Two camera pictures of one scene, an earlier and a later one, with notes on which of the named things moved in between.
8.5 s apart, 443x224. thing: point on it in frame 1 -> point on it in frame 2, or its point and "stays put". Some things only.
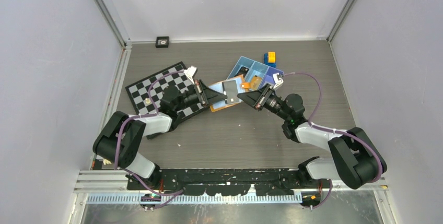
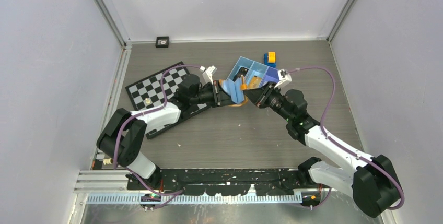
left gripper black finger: [211, 96] -> [225, 98]
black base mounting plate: [222, 182] stays put
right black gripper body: [265, 98] stays put
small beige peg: [105, 161] stays put
